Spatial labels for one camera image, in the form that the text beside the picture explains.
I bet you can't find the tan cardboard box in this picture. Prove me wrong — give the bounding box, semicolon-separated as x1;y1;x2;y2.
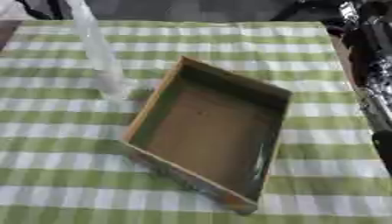
119;55;294;216

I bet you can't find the black tripod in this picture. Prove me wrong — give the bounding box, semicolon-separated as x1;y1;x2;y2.
13;0;67;21

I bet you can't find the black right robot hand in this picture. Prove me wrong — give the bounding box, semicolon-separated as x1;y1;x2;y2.
321;0;392;88

